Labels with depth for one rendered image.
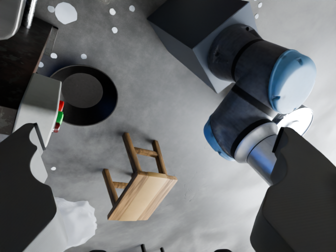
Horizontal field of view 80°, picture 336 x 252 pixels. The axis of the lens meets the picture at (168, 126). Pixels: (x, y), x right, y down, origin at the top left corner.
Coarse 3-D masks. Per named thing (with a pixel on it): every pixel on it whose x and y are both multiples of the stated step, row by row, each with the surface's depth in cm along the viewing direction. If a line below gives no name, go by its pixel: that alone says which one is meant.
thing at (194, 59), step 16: (176, 0) 78; (192, 0) 69; (208, 0) 62; (224, 0) 57; (240, 0) 52; (160, 16) 77; (176, 16) 69; (192, 16) 62; (208, 16) 57; (224, 16) 52; (240, 16) 51; (160, 32) 78; (176, 32) 62; (192, 32) 57; (208, 32) 52; (176, 48) 71; (192, 48) 52; (208, 48) 53; (192, 64) 66; (208, 80) 61
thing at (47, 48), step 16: (16, 32) 52; (32, 32) 58; (48, 32) 66; (0, 48) 41; (16, 48) 45; (32, 48) 49; (48, 48) 77; (0, 64) 37; (16, 64) 40; (32, 64) 43; (0, 80) 33; (16, 80) 35; (0, 96) 30; (16, 96) 32; (0, 112) 29; (16, 112) 30; (0, 128) 30
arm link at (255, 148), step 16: (224, 112) 45; (240, 112) 43; (256, 112) 42; (208, 128) 48; (224, 128) 45; (240, 128) 42; (256, 128) 40; (272, 128) 41; (224, 144) 45; (240, 144) 41; (256, 144) 40; (272, 144) 39; (240, 160) 44; (256, 160) 40; (272, 160) 37
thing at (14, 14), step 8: (0, 0) 11; (8, 0) 11; (16, 0) 11; (24, 0) 11; (0, 8) 11; (8, 8) 11; (16, 8) 11; (0, 16) 11; (8, 16) 11; (16, 16) 11; (0, 24) 11; (8, 24) 11; (16, 24) 12; (0, 32) 11; (8, 32) 12
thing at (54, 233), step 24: (0, 144) 9; (24, 144) 9; (0, 168) 7; (24, 168) 7; (0, 192) 6; (24, 192) 6; (48, 192) 6; (0, 216) 6; (24, 216) 6; (48, 216) 6; (0, 240) 5; (24, 240) 5; (48, 240) 6
